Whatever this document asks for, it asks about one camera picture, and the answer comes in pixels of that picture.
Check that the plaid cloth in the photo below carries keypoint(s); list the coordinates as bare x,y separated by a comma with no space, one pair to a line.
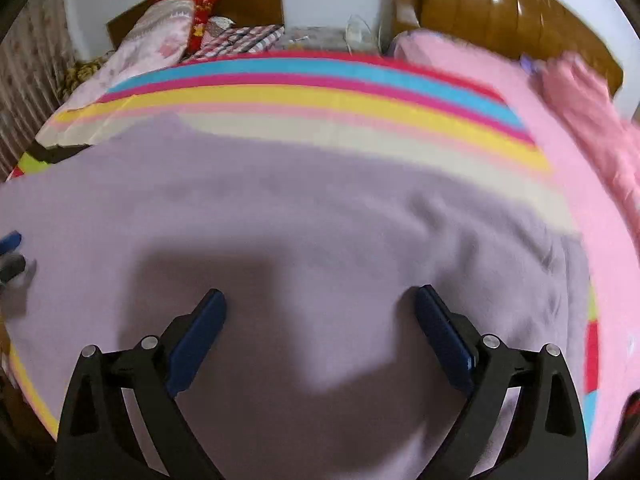
240,37

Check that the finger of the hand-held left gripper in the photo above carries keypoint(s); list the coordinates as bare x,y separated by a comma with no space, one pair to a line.
10,243
12,267

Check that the nightstand with floral cover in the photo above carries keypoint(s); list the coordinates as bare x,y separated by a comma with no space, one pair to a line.
310,37

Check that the pink bedsheet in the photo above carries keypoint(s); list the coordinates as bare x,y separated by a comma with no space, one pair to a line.
590,200

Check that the tiger print blanket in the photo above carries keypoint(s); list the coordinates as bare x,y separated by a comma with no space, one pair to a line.
80,76

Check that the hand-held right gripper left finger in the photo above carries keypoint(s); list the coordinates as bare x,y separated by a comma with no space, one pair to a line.
197,345

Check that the colourful striped blanket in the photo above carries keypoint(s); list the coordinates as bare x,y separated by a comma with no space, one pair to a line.
325,95

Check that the floral pillow with grey zigzag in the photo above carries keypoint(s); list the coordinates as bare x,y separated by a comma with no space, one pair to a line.
160,30

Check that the small purple cloth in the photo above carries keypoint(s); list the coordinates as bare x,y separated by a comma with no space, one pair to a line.
531,65

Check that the purple pants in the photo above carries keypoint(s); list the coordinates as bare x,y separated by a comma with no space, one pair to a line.
300,220

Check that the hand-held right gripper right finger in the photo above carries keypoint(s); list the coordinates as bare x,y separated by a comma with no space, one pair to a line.
442,340

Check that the floral curtain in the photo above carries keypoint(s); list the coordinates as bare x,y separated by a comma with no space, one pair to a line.
30,70

